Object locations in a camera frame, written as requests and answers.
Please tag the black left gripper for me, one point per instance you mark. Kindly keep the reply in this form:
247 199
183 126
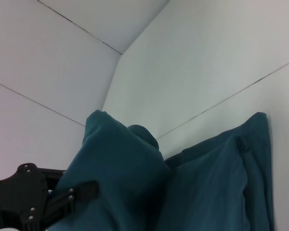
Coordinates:
17 199

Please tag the teal t-shirt with pink print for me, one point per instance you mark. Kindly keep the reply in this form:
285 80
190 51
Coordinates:
159 180

